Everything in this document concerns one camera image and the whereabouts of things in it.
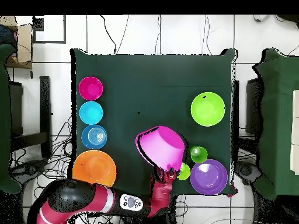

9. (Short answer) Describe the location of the dark green cup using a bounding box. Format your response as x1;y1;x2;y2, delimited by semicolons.
189;146;208;164

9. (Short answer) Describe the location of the tangle of black cables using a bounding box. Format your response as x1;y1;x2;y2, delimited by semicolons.
9;115;75;204

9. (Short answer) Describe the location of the turquoise bowl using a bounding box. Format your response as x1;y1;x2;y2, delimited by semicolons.
78;100;104;125

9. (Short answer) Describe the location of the orange bowl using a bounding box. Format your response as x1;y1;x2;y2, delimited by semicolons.
72;149;117;187

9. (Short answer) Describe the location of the red bowl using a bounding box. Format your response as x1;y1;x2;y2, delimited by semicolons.
78;76;104;102

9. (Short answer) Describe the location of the cardboard box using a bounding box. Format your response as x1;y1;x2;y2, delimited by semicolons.
5;24;33;69

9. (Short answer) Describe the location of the dark green table cloth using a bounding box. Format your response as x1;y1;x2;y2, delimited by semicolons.
70;48;238;197
0;43;22;194
252;48;299;201

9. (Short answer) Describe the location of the light green cup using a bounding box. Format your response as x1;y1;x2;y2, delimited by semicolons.
176;162;192;181

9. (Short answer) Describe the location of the pink bowl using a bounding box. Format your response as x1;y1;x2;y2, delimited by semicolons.
135;125;186;172

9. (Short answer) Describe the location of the purple bowl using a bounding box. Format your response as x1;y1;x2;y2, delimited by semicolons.
189;159;229;196

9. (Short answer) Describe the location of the black cable with plug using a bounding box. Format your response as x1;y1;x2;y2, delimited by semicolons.
100;15;117;55

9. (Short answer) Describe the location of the translucent blue bowl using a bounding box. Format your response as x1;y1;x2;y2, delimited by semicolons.
81;124;108;150

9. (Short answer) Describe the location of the dark grey pedestal leg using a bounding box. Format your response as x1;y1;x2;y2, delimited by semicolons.
234;160;262;186
9;157;51;180

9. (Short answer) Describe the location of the green bowl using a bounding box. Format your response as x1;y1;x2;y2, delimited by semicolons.
190;92;227;127

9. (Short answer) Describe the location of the black stand frame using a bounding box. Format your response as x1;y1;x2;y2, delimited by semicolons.
245;78;263;136
9;75;53;159

